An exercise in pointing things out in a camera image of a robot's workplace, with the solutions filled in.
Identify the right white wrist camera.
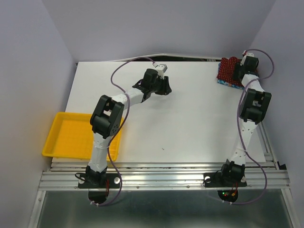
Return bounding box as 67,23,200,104
242,50,254,59

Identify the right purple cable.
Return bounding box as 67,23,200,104
223,48,276,205

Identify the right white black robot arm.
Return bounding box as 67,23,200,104
217,51,272,186

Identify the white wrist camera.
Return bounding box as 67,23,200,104
242,50,254,59
152,63,168,75

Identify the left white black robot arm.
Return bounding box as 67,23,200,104
78,64,172,189

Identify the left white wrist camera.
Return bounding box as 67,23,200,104
152,63,168,75

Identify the blue floral folded skirt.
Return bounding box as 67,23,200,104
216,62,244,90

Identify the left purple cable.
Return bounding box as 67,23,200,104
89,57,159,207

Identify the purple cable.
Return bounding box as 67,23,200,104
89,57,159,207
223,48,276,205

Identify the red polka dot skirt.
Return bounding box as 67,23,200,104
217,57,244,90

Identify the aluminium frame rail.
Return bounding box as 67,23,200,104
38,162,290,191

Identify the yellow plastic tray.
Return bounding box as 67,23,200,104
42,112,123,162

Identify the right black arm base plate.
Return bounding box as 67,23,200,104
203,172,247,188

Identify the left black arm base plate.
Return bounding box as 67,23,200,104
75,173,121,189

